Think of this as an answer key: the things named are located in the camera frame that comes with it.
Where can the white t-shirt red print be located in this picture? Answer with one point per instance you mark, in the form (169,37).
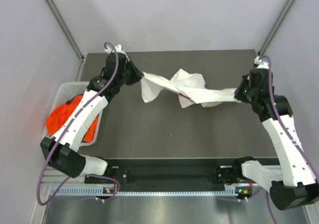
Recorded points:
(190,89)

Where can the right aluminium corner post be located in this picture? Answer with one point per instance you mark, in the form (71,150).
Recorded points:
(276,26)

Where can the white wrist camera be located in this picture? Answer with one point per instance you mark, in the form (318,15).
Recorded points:
(118,49)
(261,63)

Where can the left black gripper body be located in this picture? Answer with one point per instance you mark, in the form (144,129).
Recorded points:
(130,76)

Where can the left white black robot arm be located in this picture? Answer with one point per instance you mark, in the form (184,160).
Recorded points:
(61,149)

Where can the aluminium frame rail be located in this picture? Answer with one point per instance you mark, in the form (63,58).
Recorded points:
(54,178)

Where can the orange t-shirt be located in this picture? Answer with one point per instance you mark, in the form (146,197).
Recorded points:
(61,114)

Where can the aluminium corner post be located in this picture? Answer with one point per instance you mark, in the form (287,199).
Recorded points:
(62,24)
(276,26)

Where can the white plastic laundry basket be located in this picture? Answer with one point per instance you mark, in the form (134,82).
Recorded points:
(67,92)

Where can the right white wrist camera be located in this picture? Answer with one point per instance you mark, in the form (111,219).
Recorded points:
(261,63)

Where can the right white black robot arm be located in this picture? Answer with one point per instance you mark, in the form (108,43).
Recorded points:
(298,185)

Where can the left aluminium corner post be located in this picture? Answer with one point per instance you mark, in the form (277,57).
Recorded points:
(62,24)

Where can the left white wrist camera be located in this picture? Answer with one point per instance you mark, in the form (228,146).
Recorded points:
(118,49)

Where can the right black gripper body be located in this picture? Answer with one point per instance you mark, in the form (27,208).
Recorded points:
(243,92)

